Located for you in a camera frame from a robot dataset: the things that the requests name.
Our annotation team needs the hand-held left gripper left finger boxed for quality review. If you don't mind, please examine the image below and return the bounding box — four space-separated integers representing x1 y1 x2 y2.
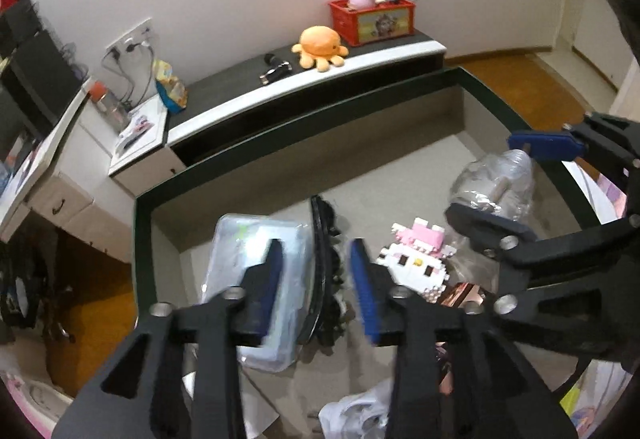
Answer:
50 239 286 439

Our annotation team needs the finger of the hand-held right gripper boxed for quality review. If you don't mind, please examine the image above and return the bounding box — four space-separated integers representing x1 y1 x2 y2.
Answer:
445 203 640 362
506 112 640 200

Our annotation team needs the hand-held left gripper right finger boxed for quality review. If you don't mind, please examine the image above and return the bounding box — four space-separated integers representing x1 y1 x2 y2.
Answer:
348 239 578 439

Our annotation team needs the clear plastic bottle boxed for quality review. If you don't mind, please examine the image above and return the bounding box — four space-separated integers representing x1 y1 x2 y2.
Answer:
447 149 538 225

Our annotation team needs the clear plastic case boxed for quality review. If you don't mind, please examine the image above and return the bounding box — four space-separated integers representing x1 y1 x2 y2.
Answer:
200 214 313 372

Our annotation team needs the pink block cat figure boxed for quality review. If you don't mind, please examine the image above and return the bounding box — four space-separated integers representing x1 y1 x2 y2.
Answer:
375 218 451 305

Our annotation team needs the black hair clip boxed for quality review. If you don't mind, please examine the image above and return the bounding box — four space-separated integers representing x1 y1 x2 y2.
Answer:
300 195 351 355

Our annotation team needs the rose gold cylinder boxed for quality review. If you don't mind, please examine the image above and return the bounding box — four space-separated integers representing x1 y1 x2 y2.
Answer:
436 283 487 315

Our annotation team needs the pink storage box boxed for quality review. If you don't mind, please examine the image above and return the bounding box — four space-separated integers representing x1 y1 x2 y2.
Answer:
131 66 608 439

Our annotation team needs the white nightstand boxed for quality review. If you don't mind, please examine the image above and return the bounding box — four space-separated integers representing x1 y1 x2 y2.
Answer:
109 92 187 197

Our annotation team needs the red toy crate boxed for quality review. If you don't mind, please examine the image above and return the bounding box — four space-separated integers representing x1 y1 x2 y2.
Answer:
328 0 417 47

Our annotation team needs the black top low bench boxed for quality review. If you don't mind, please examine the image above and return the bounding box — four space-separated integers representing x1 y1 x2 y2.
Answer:
165 26 447 167

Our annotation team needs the pink booklet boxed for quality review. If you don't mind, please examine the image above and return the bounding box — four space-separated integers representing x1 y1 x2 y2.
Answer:
116 115 153 152

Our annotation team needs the black flashlight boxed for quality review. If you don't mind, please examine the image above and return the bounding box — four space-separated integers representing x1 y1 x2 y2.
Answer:
259 53 292 85

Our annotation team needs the blue yellow snack bag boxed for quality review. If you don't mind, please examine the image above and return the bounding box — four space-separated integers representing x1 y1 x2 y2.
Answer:
152 59 189 114

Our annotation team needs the white desk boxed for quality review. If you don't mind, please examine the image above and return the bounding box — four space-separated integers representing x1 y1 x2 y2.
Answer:
0 76 138 265

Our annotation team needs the orange octopus plush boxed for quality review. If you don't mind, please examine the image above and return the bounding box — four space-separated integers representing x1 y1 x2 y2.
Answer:
291 26 349 72

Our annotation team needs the orange cap water bottle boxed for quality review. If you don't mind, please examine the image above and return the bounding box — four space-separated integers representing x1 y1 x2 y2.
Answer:
89 82 126 135

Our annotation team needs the black office chair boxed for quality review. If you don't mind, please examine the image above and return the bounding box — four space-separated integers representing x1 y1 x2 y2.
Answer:
0 239 76 345

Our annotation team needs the black speakers stack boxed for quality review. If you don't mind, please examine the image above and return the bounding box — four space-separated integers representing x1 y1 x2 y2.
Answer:
0 29 83 130

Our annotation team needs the black speaker box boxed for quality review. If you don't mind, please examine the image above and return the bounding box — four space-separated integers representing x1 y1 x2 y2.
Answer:
0 0 43 45

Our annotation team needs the white wall socket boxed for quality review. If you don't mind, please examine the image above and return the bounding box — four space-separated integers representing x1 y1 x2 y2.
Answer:
104 18 153 57

